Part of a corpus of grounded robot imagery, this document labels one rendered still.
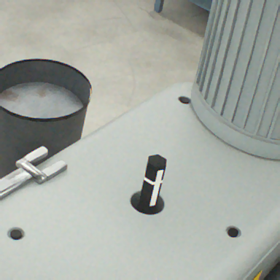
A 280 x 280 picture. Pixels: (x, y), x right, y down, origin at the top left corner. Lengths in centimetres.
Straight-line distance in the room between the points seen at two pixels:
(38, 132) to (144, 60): 174
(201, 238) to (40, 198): 17
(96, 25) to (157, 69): 66
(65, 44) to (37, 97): 143
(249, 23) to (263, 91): 8
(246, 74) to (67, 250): 29
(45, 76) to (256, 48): 258
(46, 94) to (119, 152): 244
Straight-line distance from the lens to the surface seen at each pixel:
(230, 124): 80
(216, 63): 79
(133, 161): 75
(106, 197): 70
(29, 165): 72
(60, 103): 315
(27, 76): 326
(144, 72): 438
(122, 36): 474
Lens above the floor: 238
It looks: 41 degrees down
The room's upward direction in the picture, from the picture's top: 9 degrees clockwise
